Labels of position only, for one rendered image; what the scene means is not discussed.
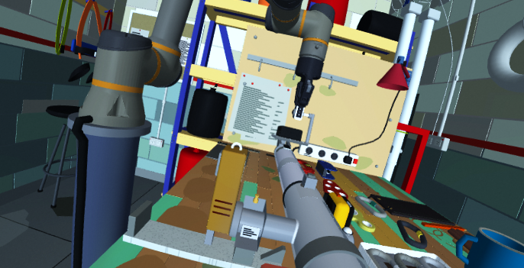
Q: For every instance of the yellow slotted bar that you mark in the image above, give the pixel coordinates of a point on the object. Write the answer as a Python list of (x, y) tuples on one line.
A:
[(227, 186)]

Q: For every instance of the red round part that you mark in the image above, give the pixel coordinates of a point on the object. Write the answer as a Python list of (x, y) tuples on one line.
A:
[(306, 167)]

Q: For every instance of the grey block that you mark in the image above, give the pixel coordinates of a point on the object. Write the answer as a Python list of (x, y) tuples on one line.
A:
[(139, 221)]

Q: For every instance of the red plate with holes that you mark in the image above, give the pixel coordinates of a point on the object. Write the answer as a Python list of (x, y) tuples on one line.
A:
[(333, 188)]

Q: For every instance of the grey parts tray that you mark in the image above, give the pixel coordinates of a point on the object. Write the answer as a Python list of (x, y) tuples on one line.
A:
[(393, 257)]

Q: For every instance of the beige back panel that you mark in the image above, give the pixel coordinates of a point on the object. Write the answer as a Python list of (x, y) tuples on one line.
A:
[(348, 108)]

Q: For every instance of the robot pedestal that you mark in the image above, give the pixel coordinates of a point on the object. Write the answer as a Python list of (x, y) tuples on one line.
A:
[(110, 186)]

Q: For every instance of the blue yellow shelf unit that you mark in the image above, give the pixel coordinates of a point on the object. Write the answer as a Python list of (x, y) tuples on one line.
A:
[(229, 10)]

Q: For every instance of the yellow tape roll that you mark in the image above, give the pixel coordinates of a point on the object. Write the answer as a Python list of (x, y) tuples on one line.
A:
[(356, 226)]

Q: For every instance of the black carabiner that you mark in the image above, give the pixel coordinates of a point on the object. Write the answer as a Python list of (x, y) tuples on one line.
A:
[(403, 235)]

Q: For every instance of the white column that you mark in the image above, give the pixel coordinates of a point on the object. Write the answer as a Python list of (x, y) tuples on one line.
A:
[(425, 43), (409, 34)]

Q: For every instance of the grey wall socket with conduit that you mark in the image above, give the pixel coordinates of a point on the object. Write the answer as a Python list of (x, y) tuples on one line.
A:
[(439, 142)]

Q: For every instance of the blue clamp block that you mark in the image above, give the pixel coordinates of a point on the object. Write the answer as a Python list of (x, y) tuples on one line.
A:
[(325, 169)]

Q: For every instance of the red drum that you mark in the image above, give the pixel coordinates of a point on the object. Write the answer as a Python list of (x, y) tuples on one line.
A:
[(190, 165), (327, 4)]

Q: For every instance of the white wall socket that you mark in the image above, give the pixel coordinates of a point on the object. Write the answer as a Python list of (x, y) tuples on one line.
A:
[(156, 141)]

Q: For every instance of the red frame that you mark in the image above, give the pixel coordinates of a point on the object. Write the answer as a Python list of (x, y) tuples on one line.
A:
[(417, 157)]

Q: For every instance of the orange drum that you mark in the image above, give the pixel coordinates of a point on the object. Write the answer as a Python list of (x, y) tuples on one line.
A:
[(264, 1)]

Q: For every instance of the white power strip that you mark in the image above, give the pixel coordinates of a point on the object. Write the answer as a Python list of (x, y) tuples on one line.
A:
[(327, 153)]

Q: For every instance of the black flat plate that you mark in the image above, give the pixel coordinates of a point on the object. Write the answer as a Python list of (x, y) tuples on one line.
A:
[(409, 208)]

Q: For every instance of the orange screwdriver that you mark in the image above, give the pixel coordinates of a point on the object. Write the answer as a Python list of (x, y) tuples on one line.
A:
[(442, 225)]

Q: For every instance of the yellow black tape measure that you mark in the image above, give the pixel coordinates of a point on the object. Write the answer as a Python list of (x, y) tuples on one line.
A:
[(339, 212)]

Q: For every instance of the blue mug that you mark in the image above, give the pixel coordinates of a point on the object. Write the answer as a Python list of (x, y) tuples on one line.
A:
[(499, 249)]

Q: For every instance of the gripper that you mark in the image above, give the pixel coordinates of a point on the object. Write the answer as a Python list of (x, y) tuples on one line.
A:
[(309, 69)]

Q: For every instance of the grey carabiner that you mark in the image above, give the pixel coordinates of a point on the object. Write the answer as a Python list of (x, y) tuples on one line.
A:
[(360, 204)]

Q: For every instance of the black stool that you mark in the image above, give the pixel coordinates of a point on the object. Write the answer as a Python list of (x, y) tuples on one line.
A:
[(61, 111)]

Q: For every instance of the speckled grey base plate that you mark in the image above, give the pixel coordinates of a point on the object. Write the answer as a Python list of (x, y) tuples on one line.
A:
[(163, 235)]

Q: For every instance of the wall notice board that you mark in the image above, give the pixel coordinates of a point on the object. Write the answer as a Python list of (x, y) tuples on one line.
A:
[(143, 22)]

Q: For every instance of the black drum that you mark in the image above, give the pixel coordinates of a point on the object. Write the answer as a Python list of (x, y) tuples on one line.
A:
[(378, 24), (206, 114)]

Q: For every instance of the white instruction sheet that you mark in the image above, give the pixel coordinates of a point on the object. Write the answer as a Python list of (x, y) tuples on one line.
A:
[(260, 110)]

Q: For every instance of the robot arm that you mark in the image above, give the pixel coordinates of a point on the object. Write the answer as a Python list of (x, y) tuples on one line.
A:
[(118, 75)]

